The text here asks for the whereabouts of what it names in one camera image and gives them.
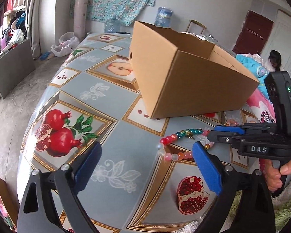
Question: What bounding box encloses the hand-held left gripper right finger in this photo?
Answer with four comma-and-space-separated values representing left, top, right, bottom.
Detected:
192, 141, 276, 233

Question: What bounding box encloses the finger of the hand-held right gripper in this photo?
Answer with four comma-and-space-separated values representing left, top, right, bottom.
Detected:
208, 130, 245, 149
215, 124, 246, 135

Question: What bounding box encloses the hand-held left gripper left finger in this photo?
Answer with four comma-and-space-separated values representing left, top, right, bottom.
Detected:
17, 141, 103, 233

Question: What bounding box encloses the colourful bead bracelet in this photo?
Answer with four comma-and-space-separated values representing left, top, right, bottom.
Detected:
157, 127, 215, 162

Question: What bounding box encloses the large cardboard box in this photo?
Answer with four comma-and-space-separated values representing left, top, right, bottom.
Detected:
130, 21, 260, 120

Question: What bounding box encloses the person's right hand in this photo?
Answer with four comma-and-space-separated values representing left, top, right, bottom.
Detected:
265, 155, 291, 193

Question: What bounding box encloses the pink flower blanket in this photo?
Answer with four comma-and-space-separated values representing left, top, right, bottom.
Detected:
246, 84, 278, 124

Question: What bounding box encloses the fruit print tablecloth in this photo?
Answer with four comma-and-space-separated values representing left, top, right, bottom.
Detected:
17, 32, 277, 233

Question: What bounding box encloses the light blue quilt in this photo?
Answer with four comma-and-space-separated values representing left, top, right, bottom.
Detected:
235, 53, 272, 79

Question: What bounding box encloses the white panelled door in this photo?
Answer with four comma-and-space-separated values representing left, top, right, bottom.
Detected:
258, 8, 291, 72

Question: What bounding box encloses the dark red door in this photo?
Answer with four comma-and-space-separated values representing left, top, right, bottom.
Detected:
233, 10, 274, 55

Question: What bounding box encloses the small cardboard box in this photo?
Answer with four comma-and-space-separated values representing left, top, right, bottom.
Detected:
0, 175, 20, 229

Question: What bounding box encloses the floral lace cloth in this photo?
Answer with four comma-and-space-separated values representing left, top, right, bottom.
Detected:
181, 31, 220, 44

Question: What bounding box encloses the gold metal chair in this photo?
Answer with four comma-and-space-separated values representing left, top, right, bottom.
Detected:
185, 20, 206, 36

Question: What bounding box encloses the blue slipper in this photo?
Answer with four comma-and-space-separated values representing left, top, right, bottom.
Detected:
40, 51, 54, 61

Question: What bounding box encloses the grey board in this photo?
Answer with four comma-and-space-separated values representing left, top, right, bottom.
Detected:
0, 39, 36, 99

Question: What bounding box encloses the white plastic bag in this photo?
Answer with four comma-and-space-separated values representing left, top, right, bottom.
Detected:
51, 32, 80, 57

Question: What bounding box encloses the blue water dispenser bottle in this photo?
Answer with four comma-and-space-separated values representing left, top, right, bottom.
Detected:
154, 7, 173, 28

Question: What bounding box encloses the clear water jug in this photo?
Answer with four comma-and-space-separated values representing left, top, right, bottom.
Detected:
104, 16, 123, 33

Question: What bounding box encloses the pink rolled mat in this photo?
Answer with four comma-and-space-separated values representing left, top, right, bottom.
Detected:
73, 0, 89, 40

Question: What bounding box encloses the grey curtain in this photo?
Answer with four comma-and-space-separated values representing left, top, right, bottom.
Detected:
27, 0, 51, 59

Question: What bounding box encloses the clothes rack with clothes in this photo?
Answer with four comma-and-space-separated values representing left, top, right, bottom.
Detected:
0, 0, 28, 54

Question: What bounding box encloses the floral wall cloth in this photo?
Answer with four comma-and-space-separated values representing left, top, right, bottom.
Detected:
74, 0, 160, 27

